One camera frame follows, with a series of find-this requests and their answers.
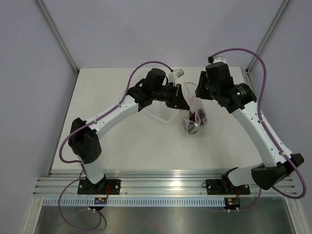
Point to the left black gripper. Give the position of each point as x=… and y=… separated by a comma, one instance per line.
x=177, y=100

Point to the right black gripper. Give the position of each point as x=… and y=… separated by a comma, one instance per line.
x=200, y=91

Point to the clear zip top bag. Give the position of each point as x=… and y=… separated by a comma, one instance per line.
x=188, y=89

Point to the red grape bunch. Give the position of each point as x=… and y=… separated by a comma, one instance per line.
x=195, y=121

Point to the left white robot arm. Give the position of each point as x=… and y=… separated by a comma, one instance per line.
x=85, y=135

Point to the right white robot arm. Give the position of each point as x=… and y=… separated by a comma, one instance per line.
x=278, y=162

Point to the white plastic basket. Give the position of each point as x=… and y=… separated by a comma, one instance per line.
x=160, y=112

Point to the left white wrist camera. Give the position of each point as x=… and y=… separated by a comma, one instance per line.
x=174, y=76

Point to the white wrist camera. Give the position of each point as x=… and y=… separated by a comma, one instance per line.
x=218, y=60
x=174, y=76

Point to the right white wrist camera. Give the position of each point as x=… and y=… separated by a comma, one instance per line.
x=218, y=60

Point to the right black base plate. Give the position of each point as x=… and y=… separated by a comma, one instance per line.
x=215, y=187

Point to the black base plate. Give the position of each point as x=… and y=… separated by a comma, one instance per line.
x=104, y=187
x=215, y=187

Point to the right aluminium frame post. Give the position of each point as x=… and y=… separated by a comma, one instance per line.
x=273, y=26

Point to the aluminium frame post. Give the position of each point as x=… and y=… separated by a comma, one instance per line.
x=56, y=34
x=273, y=26

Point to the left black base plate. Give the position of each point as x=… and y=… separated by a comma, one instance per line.
x=104, y=187

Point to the aluminium mounting rail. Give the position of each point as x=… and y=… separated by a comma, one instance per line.
x=136, y=183

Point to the white slotted cable duct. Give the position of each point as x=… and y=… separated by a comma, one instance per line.
x=135, y=201

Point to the left aluminium frame post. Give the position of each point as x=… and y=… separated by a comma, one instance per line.
x=56, y=34

